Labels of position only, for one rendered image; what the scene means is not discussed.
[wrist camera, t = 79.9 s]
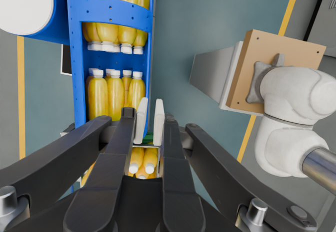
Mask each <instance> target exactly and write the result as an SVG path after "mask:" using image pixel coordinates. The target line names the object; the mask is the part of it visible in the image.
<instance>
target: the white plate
mask: <svg viewBox="0 0 336 232"><path fill-rule="evenodd" d="M53 10H54V0H0V28H1V29H3V30H5V31H7V32H10V33H13V34H18V35H29V34H34V33H36V32H38V31H40V30H42V29H43V28H44V27H45V26H46V25H47V24H48V22H49V21H50V19H51V17H52V14H53Z"/></svg>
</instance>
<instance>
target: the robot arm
mask: <svg viewBox="0 0 336 232"><path fill-rule="evenodd" d="M284 62H285V54H283V53H281V54H279V53H277V54H276V56H275V58H274V61H273V63H272V64H266V63H263V62H261V61H257V62H255V63H254V65H253V68H254V71H253V76H252V80H251V84H250V88H249V92H248V95H247V97H246V99H245V100H246V102H247V103H264V114H263V117H262V119H261V122H260V124H259V127H258V131H257V135H256V139H255V144H254V154H255V158H256V161H257V163H258V164H259V165H260V167H261V168H262V169H264V170H265V171H266V172H268V173H270V174H272V175H276V176H279V177H289V176H294V177H301V178H304V177H309V178H310V179H312V180H313V181H315V182H316V183H318V184H319V185H320V186H322V187H323V188H325V189H326V190H327V191H329V192H330V193H332V194H333V195H334V196H336V153H335V152H333V151H331V150H329V148H328V145H327V143H326V141H325V140H324V139H323V138H321V137H320V136H319V135H318V134H317V133H315V132H314V131H312V129H313V126H314V124H315V123H316V122H317V121H318V120H319V119H323V118H325V117H327V116H329V115H331V114H332V113H334V112H335V111H336V79H335V78H334V77H332V76H331V75H329V74H327V73H325V72H322V71H319V70H316V69H312V68H306V67H295V66H293V65H290V66H284ZM147 107H148V98H147V97H143V98H142V99H141V102H140V104H139V107H138V109H137V111H136V109H135V108H133V107H123V108H121V117H120V120H118V121H112V117H110V116H106V115H102V116H98V117H95V118H94V119H92V120H90V121H88V122H87V123H85V124H83V125H81V126H79V127H78V128H76V129H74V130H72V131H70V132H69V133H67V134H65V135H63V136H62V137H60V138H58V139H56V140H54V141H53V142H51V143H49V144H47V145H45V146H44V147H42V148H40V149H38V150H37V151H35V152H33V153H31V154H29V155H28V156H26V157H24V158H22V159H21V160H19V161H17V162H15V163H13V164H12V165H10V166H8V167H5V168H3V169H0V232H317V229H318V223H317V221H316V219H315V218H314V217H313V216H312V215H311V214H310V213H309V212H308V211H306V210H305V209H303V208H302V207H300V206H299V205H297V204H296V203H294V202H292V201H291V200H289V199H288V198H286V197H284V196H283V195H281V194H280V193H278V192H277V191H275V190H273V189H272V188H270V187H269V186H267V185H265V184H264V183H262V182H261V181H260V180H259V179H257V178H256V177H255V176H254V175H253V174H252V173H251V172H250V171H249V170H248V169H246V168H245V167H244V166H243V165H242V164H241V163H240V162H239V161H238V160H237V159H235V158H234V157H233V156H232V155H231V154H230V153H229V152H228V151H227V150H226V149H224V148H223V147H222V146H221V145H220V144H219V143H218V142H217V141H216V140H215V139H213V138H212V137H211V136H210V135H209V134H208V133H207V132H206V131H205V130H204V129H202V128H201V127H200V126H199V125H197V124H195V123H187V124H186V125H185V127H182V126H179V124H178V121H177V120H175V118H174V116H173V115H172V114H167V113H164V107H163V100H162V99H157V100H156V106H155V115H154V130H153V144H154V145H155V146H160V145H161V149H160V167H159V178H150V179H140V178H135V177H131V176H128V174H129V168H130V162H131V156H132V149H133V143H135V144H141V143H142V139H143V134H144V129H145V123H146V117H147ZM185 157H186V159H185ZM94 162H95V164H94V166H93V168H92V170H91V172H90V174H89V176H88V178H87V180H86V182H85V184H84V186H83V187H81V188H80V189H78V190H76V191H74V192H73V193H71V194H69V195H68V196H66V197H64V198H62V199H61V200H59V201H57V200H58V199H59V198H60V197H61V196H62V195H63V194H64V193H65V192H66V191H67V190H68V189H69V188H70V187H71V186H72V185H73V184H74V183H75V182H76V181H77V180H78V179H79V178H80V177H81V176H82V175H83V174H84V173H85V172H86V171H87V169H88V168H89V167H90V166H91V165H92V164H93V163H94ZM190 165H191V167H192V168H193V170H194V172H195V173H196V175H197V176H198V178H199V180H200V181H201V183H202V185H203V186H204V188H205V189H206V191H207V193H208V194H209V196H210V198H211V199H212V201H213V202H214V204H215V206H216V207H217V209H218V210H216V209H215V208H214V207H213V206H212V205H211V204H209V203H208V202H207V201H206V200H205V199H203V198H202V197H201V196H200V195H199V194H198V193H196V189H195V185H194V180H193V176H192V172H191V167H190Z"/></svg>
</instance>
